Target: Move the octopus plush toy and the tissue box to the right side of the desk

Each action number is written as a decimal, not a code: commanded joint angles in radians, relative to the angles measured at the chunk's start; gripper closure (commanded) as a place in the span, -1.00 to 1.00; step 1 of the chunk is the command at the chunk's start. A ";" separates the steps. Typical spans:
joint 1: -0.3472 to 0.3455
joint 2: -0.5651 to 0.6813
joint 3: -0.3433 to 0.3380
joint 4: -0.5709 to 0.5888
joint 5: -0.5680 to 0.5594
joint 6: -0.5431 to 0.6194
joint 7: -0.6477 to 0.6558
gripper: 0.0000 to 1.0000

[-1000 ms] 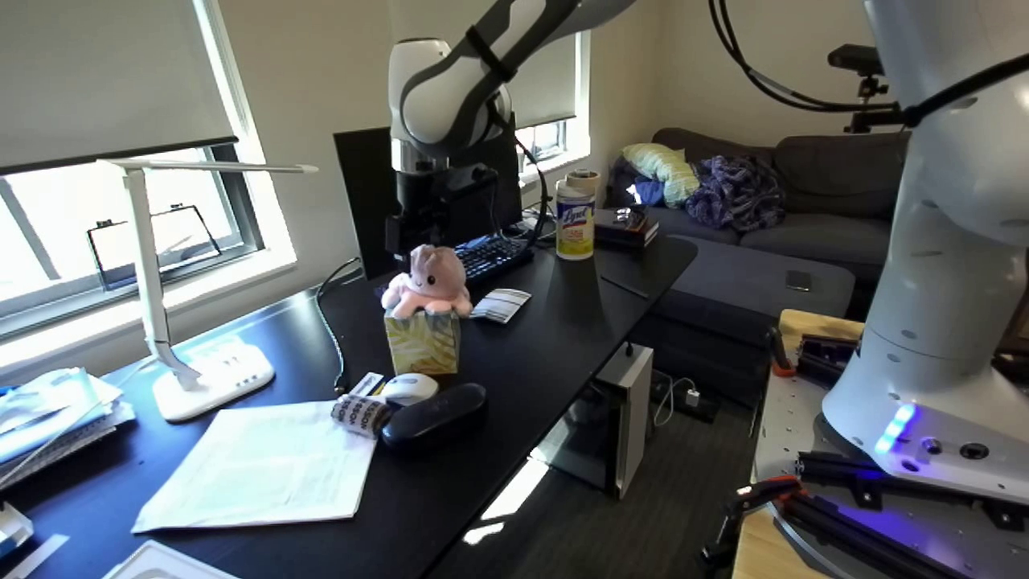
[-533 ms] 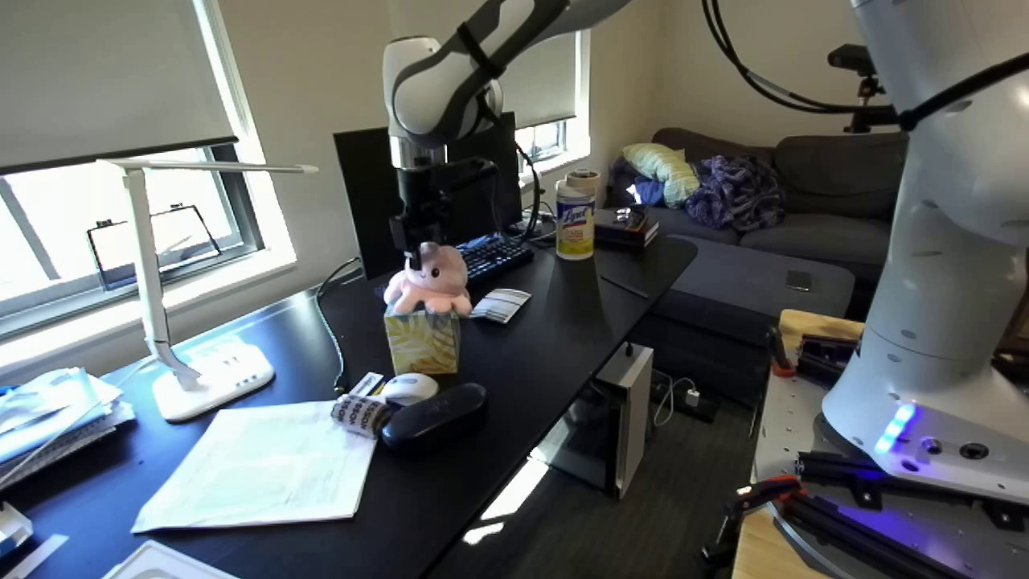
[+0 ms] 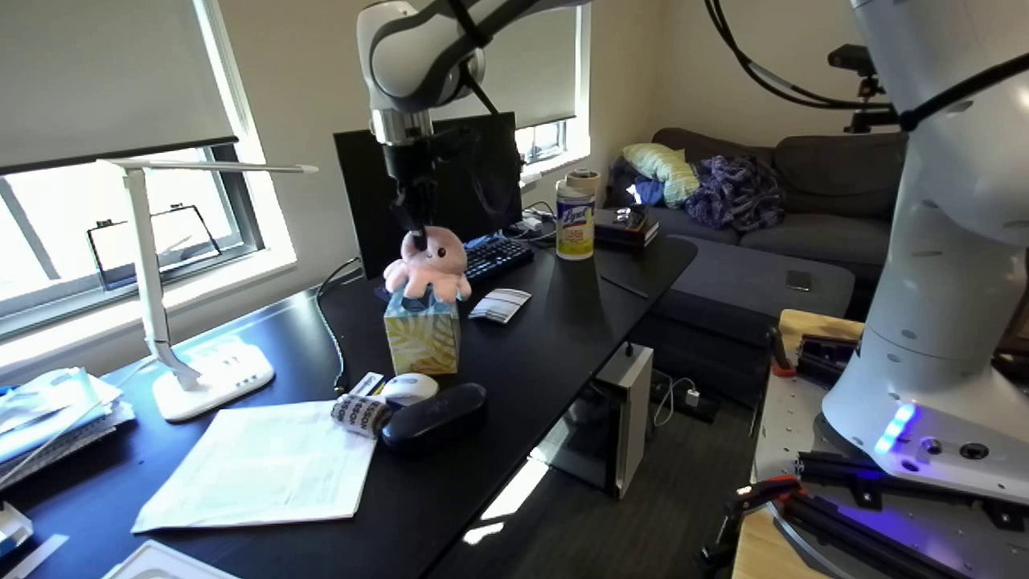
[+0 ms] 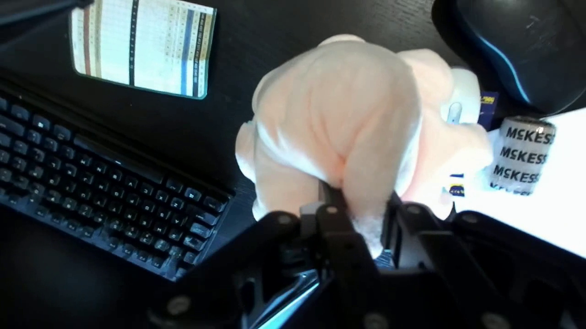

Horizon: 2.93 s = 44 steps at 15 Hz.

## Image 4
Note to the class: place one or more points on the pink octopus plush toy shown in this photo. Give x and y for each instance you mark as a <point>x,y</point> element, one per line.
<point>341,121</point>

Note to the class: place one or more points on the white printed paper sheet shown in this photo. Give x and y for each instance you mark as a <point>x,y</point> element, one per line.
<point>550,212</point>

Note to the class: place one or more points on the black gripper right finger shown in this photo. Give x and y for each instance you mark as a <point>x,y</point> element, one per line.
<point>440,267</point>

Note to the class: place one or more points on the small printed card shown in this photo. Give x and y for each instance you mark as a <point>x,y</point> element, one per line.
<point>147,46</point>

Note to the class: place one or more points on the black computer keyboard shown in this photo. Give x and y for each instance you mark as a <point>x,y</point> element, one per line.
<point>103,188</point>

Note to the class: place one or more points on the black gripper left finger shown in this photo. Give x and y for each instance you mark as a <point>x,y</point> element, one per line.
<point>330,262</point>

